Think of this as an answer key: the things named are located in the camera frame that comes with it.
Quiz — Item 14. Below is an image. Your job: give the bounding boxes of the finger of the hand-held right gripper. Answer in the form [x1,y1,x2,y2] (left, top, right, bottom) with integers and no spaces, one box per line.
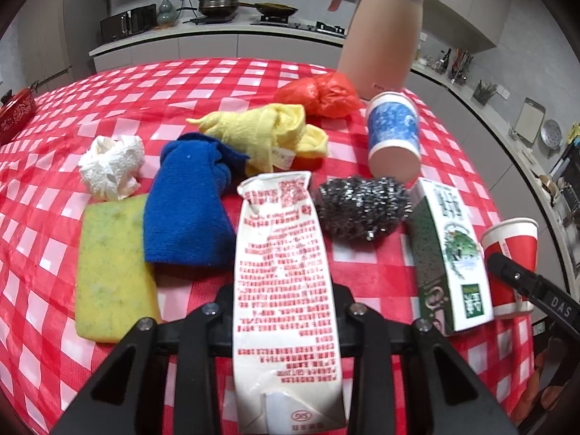
[486,251,580,327]

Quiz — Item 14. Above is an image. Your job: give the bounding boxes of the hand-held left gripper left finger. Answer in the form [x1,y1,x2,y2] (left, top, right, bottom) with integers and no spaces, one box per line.
[52,285,237,435]

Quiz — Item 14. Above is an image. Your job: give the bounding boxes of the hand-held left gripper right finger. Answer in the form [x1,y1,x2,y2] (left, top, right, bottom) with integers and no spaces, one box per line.
[333,282,519,435]

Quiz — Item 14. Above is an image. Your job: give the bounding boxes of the white carton red print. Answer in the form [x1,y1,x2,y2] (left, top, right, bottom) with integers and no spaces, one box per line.
[232,171,349,435]

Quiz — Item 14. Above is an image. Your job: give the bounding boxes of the white tissue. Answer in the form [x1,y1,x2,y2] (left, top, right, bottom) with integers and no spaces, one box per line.
[78,136,146,201]

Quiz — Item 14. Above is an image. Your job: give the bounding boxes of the orange plastic bag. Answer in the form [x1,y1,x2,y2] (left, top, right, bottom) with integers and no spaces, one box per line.
[274,71,363,119]

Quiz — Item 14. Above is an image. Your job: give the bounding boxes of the red white paper cup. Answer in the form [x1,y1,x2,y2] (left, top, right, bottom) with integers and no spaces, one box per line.
[480,217,540,319]

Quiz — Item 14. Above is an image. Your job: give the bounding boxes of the green white carton box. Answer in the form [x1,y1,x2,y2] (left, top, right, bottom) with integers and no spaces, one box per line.
[405,177,494,336]

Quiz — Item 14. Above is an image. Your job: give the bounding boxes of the yellow green sponge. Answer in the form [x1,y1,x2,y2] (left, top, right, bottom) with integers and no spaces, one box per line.
[75,193,163,344]

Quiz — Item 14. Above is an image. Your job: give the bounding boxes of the blue cloth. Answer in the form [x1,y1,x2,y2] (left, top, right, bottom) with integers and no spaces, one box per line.
[142,132,251,267]

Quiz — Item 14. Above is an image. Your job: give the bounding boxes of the steel wool scrubber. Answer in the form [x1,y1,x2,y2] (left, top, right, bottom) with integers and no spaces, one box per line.
[315,177,413,242]

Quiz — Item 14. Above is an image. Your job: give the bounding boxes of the round metal steamer plate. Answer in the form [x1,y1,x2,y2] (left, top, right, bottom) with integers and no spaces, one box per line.
[540,119,563,147]

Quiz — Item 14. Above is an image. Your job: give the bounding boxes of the metal baking tray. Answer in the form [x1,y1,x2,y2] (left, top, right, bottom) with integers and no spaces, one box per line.
[514,98,547,143]

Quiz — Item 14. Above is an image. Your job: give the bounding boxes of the yellow cloth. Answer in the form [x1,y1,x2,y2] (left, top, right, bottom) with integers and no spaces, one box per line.
[186,103,329,174]

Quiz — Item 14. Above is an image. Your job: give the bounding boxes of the dark holder with knives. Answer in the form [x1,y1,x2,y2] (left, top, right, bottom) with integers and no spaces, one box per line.
[472,79,497,105]

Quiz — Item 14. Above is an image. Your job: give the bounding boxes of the blue white paper cup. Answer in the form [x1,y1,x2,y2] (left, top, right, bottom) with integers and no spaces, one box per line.
[365,91,422,186]

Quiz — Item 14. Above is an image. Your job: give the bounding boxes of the utensil holder with utensils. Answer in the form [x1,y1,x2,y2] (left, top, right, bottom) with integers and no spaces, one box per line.
[448,47,474,84]

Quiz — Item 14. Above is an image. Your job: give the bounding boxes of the red checkered tablecloth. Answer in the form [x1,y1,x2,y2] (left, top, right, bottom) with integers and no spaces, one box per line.
[0,57,544,435]

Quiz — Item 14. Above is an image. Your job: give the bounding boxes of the red patterned pot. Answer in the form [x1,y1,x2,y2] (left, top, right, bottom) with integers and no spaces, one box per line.
[0,82,39,146]

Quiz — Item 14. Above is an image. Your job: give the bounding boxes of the pink thermos jug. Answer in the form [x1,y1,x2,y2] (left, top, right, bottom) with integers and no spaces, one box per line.
[327,0,427,100]

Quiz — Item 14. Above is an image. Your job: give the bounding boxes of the black induction cooker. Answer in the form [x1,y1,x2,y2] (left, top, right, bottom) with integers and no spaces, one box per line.
[182,13,239,25]

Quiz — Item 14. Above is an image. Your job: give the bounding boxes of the gas stove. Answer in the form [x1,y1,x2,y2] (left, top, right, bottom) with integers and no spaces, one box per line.
[250,13,347,37]

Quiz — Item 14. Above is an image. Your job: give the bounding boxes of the black microwave oven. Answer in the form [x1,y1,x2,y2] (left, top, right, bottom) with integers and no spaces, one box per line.
[100,4,157,42]

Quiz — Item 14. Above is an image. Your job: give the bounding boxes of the green gourd vase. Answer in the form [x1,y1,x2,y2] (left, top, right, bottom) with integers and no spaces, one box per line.
[156,0,177,25]

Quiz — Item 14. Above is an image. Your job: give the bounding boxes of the wok with glass lid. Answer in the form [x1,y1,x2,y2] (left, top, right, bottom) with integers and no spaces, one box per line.
[198,0,241,16]

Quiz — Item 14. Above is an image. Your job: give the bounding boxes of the black frying pan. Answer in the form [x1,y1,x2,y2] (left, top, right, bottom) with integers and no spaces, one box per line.
[238,2,300,16]

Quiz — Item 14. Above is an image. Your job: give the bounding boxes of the beige refrigerator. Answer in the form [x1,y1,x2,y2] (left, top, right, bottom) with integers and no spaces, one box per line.
[18,0,98,96]

